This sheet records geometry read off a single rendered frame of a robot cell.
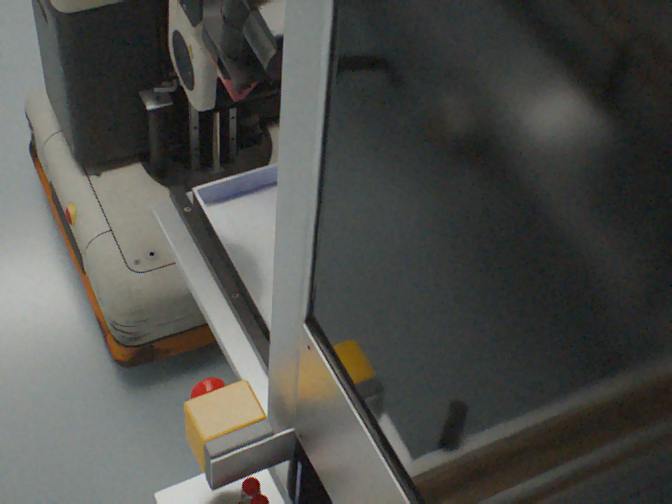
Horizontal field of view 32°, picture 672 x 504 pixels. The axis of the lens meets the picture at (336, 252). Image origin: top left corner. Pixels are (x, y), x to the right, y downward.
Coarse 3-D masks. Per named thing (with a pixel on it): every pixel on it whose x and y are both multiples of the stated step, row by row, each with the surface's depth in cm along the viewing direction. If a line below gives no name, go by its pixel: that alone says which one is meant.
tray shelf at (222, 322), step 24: (168, 216) 156; (168, 240) 153; (192, 240) 153; (192, 264) 151; (192, 288) 149; (216, 288) 149; (216, 312) 146; (216, 336) 145; (240, 336) 144; (240, 360) 142; (264, 384) 140; (264, 408) 138
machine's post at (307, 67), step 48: (288, 0) 84; (336, 0) 79; (288, 48) 87; (288, 96) 91; (288, 144) 94; (288, 192) 98; (288, 240) 102; (288, 288) 106; (288, 336) 111; (288, 384) 116; (288, 480) 129
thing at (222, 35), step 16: (224, 16) 130; (208, 32) 135; (224, 32) 131; (240, 32) 129; (224, 48) 133; (240, 48) 131; (224, 64) 133; (240, 64) 133; (256, 64) 134; (240, 80) 132; (256, 80) 133; (272, 80) 134
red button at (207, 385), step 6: (210, 378) 124; (216, 378) 124; (198, 384) 124; (204, 384) 124; (210, 384) 124; (216, 384) 124; (222, 384) 124; (192, 390) 124; (198, 390) 123; (204, 390) 123; (210, 390) 123; (192, 396) 124
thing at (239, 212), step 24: (264, 168) 157; (192, 192) 155; (216, 192) 157; (240, 192) 159; (264, 192) 159; (216, 216) 156; (240, 216) 156; (264, 216) 156; (216, 240) 151; (240, 240) 154; (264, 240) 154; (240, 264) 151; (264, 264) 151; (240, 288) 147; (264, 288) 149; (264, 312) 146
